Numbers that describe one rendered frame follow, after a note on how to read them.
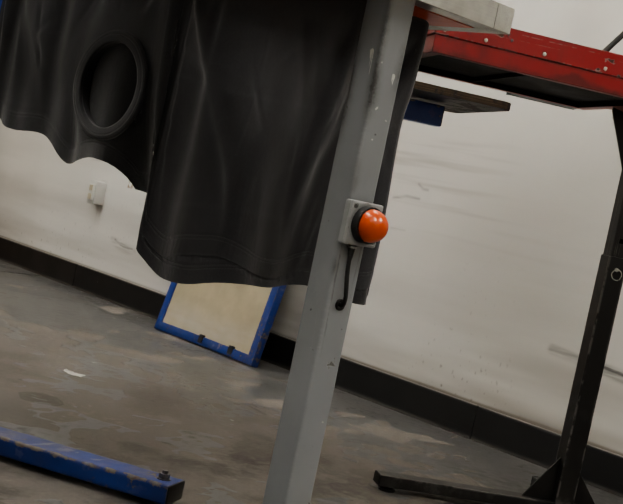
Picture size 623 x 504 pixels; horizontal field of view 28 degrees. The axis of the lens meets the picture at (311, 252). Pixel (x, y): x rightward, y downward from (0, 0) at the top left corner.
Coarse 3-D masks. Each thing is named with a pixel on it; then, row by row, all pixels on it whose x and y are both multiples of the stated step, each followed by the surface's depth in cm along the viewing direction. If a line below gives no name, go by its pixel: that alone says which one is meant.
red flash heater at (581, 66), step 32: (448, 32) 270; (512, 32) 273; (448, 64) 300; (480, 64) 275; (512, 64) 275; (544, 64) 276; (576, 64) 277; (608, 64) 279; (544, 96) 321; (576, 96) 311; (608, 96) 298
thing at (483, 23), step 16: (416, 0) 168; (432, 0) 170; (448, 0) 172; (464, 0) 174; (480, 0) 176; (448, 16) 176; (464, 16) 175; (480, 16) 177; (496, 16) 179; (512, 16) 181; (480, 32) 185; (496, 32) 182
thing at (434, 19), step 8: (416, 8) 174; (416, 16) 182; (424, 16) 180; (432, 16) 179; (440, 16) 177; (432, 24) 186; (440, 24) 185; (448, 24) 183; (456, 24) 182; (464, 24) 180
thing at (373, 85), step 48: (384, 0) 139; (384, 48) 139; (384, 96) 140; (384, 144) 142; (336, 192) 141; (336, 240) 140; (336, 288) 141; (336, 336) 142; (288, 384) 144; (288, 432) 143; (288, 480) 142
